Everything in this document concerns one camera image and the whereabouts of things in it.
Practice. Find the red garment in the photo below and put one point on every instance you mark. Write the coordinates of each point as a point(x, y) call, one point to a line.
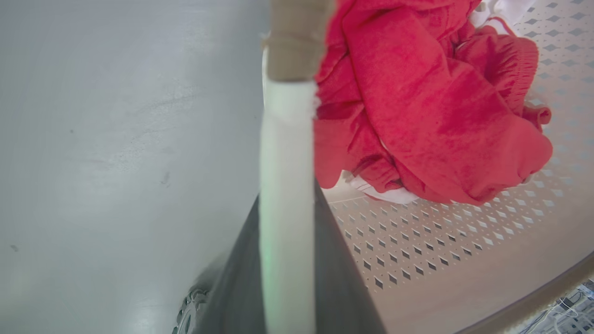
point(417, 102)

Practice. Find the white garment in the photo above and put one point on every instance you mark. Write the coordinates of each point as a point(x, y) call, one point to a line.
point(390, 194)
point(506, 9)

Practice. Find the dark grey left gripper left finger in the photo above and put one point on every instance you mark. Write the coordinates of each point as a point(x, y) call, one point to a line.
point(236, 287)

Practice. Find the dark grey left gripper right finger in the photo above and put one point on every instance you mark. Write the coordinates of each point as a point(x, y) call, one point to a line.
point(338, 287)

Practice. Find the white perforated laundry basket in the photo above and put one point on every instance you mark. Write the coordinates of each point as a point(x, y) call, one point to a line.
point(445, 260)

